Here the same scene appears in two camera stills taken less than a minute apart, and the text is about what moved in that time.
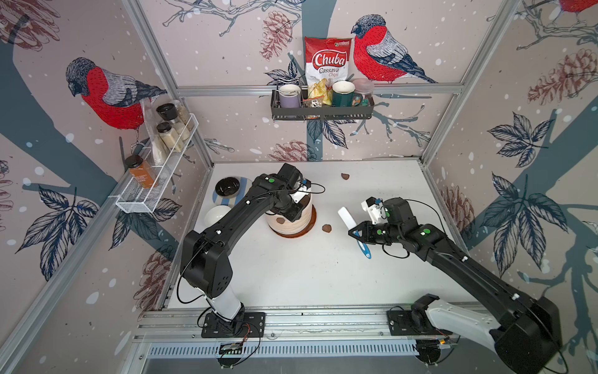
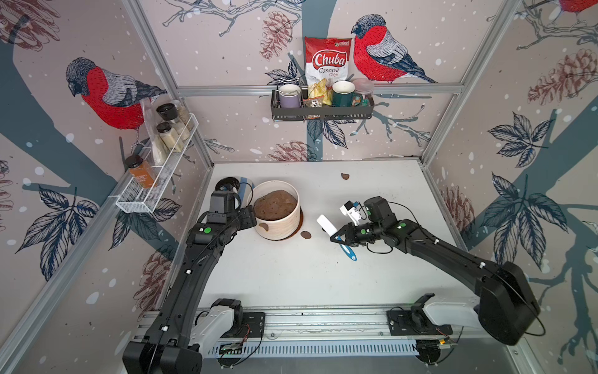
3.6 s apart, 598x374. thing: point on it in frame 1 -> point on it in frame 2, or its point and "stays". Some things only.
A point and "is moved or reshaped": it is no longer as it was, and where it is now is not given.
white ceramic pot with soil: [283, 225] is moved or reshaped
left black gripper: [297, 213] -> [251, 217]
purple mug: [290, 96] stays
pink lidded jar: [365, 87] stays
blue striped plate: [244, 185] stays
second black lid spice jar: [170, 137] stays
